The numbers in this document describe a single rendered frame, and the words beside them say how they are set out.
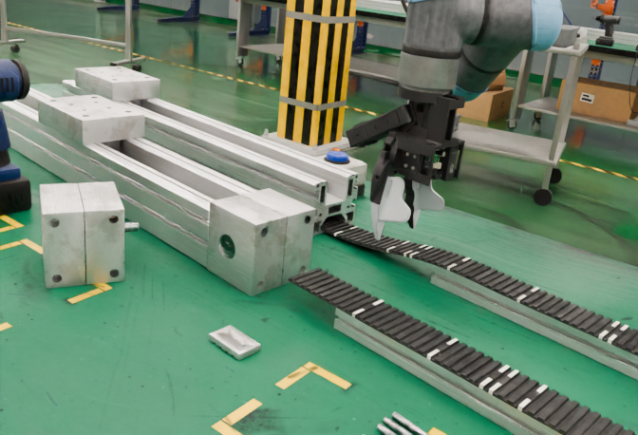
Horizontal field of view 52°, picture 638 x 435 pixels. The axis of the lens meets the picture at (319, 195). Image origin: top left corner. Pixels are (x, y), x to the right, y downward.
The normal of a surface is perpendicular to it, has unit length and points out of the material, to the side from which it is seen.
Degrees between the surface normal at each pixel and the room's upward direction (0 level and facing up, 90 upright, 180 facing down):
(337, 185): 90
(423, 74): 90
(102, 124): 90
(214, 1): 90
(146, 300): 0
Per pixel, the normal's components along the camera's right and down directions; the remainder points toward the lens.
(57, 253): 0.40, 0.35
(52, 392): 0.10, -0.94
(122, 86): 0.71, 0.30
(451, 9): 0.15, 0.34
